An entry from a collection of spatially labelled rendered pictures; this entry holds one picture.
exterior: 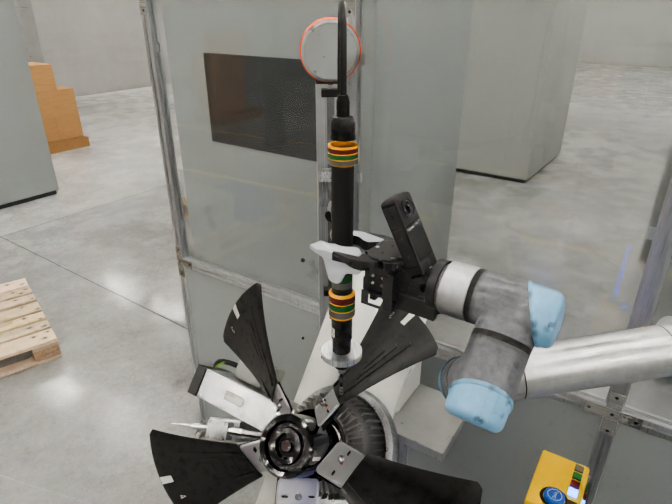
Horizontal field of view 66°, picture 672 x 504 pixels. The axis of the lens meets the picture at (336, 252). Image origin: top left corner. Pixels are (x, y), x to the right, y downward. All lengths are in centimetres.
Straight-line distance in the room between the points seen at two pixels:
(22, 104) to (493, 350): 620
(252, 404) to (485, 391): 76
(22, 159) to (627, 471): 613
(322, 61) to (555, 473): 112
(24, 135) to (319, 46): 543
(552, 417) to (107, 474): 201
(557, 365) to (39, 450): 268
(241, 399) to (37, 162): 560
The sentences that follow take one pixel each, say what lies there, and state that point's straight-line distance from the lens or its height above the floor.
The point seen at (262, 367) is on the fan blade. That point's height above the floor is 128.
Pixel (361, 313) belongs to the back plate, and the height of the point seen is 128.
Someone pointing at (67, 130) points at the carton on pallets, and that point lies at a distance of 907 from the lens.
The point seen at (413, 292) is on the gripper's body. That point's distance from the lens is 74.
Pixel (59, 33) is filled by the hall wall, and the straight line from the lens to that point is 1432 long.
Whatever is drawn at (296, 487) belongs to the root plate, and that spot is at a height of 113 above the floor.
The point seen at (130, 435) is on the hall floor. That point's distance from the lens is 299.
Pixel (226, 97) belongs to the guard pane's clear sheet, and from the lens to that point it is 189.
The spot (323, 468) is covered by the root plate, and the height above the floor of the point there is 119.
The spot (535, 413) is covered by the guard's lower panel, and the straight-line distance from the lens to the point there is 172.
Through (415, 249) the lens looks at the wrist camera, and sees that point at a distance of 71.
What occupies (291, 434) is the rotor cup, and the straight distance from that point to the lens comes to 105.
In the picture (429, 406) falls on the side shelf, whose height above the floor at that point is 86.
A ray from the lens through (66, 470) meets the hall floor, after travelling 294.
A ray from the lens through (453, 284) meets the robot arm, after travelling 69.
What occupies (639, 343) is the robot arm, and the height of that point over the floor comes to 155.
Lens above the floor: 199
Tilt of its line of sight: 26 degrees down
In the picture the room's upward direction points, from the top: straight up
